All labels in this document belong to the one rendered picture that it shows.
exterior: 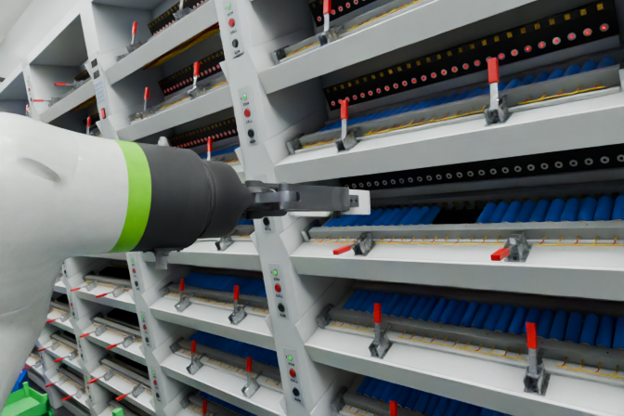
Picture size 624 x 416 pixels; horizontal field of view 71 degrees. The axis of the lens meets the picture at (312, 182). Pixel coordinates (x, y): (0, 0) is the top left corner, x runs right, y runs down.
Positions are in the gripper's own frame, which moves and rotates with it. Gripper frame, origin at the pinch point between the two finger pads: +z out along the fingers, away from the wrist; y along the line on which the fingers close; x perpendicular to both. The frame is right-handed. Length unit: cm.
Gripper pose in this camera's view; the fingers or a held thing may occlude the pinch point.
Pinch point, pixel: (331, 203)
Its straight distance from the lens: 55.2
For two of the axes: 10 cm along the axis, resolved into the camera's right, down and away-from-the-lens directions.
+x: -0.2, -9.9, 1.1
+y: 7.2, -0.9, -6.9
